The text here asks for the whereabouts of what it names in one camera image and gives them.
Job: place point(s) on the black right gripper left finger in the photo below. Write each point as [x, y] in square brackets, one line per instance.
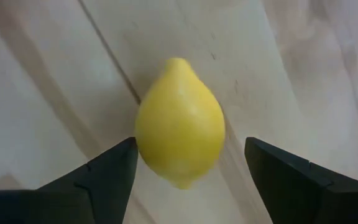
[89, 199]

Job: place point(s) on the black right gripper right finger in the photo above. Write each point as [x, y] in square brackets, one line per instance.
[306, 196]

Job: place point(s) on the yellow toy lemon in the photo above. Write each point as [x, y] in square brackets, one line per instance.
[179, 124]

